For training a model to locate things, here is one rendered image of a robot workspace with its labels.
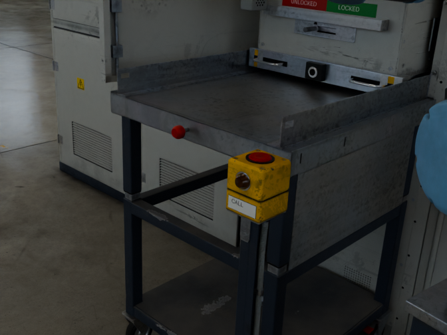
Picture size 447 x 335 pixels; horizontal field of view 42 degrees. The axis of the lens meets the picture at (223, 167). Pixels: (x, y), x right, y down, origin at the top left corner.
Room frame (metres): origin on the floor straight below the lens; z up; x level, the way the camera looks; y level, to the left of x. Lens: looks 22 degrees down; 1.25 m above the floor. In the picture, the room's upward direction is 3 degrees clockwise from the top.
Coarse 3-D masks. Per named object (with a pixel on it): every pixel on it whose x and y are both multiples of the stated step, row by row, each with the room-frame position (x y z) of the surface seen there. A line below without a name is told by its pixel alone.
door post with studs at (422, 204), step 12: (444, 0) 1.64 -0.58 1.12; (444, 12) 1.63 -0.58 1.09; (444, 24) 1.63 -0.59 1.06; (444, 36) 1.62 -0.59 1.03; (444, 48) 1.62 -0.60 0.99; (444, 60) 1.61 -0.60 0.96; (432, 72) 1.61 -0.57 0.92; (444, 72) 1.61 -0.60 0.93; (432, 84) 1.63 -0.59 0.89; (444, 84) 1.60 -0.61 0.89; (432, 96) 1.63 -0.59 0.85; (444, 96) 1.60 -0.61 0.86; (420, 192) 1.61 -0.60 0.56; (420, 204) 1.61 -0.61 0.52; (420, 216) 1.60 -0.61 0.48; (420, 228) 1.60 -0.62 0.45; (420, 240) 1.59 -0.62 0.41; (408, 252) 1.61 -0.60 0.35; (408, 264) 1.61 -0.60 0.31; (408, 276) 1.60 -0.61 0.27; (408, 288) 1.60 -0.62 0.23; (396, 312) 1.61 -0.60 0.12; (396, 324) 1.61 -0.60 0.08
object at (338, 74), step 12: (252, 48) 1.88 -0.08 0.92; (252, 60) 1.88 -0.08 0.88; (264, 60) 1.84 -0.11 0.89; (276, 60) 1.81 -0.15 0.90; (288, 60) 1.78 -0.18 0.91; (300, 60) 1.75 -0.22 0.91; (312, 60) 1.72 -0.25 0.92; (288, 72) 1.78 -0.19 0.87; (300, 72) 1.75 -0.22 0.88; (336, 72) 1.66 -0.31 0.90; (348, 72) 1.64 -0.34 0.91; (360, 72) 1.61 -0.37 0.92; (372, 72) 1.58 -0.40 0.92; (336, 84) 1.66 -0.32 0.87; (348, 84) 1.63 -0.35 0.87
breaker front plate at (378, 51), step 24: (384, 0) 1.59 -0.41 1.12; (264, 24) 1.86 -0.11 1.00; (288, 24) 1.80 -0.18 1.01; (312, 24) 1.74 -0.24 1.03; (264, 48) 1.86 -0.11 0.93; (288, 48) 1.80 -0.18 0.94; (312, 48) 1.74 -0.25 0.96; (336, 48) 1.68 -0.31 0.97; (360, 48) 1.63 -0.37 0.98; (384, 48) 1.58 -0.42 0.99; (384, 72) 1.57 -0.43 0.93
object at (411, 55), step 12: (432, 0) 1.66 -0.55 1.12; (408, 12) 1.56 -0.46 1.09; (420, 12) 1.61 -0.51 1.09; (432, 12) 1.67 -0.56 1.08; (408, 24) 1.57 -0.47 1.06; (420, 24) 1.62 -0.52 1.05; (432, 24) 1.68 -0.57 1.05; (408, 36) 1.58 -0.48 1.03; (420, 36) 1.63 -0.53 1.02; (408, 48) 1.59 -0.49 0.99; (420, 48) 1.64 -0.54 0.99; (408, 60) 1.59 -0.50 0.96; (420, 60) 1.65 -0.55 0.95; (432, 60) 1.71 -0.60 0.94; (396, 72) 1.55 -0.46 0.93; (408, 72) 1.60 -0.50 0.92; (420, 72) 1.66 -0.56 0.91
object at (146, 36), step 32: (128, 0) 1.74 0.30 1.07; (160, 0) 1.81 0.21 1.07; (192, 0) 1.88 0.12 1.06; (224, 0) 1.96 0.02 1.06; (128, 32) 1.74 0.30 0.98; (160, 32) 1.81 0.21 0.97; (192, 32) 1.88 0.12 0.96; (224, 32) 1.97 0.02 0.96; (256, 32) 2.05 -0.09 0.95; (128, 64) 1.74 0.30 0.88
